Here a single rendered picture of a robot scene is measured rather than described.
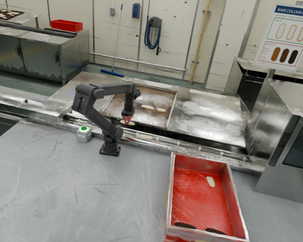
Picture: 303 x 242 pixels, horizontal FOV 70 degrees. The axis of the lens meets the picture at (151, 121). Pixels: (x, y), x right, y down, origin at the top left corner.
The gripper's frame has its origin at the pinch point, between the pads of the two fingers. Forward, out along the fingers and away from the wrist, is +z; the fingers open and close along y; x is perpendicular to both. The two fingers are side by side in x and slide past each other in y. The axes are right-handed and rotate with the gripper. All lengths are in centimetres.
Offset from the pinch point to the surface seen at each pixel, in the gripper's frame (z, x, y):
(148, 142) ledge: 7.4, -16.9, -7.5
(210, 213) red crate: 11, -56, -46
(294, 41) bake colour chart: -54, -103, 71
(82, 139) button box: 8.9, 23.7, -17.2
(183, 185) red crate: 11, -43, -32
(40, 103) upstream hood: 1, 65, 0
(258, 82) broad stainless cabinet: 10, -118, 165
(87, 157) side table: 10.9, 14.4, -29.1
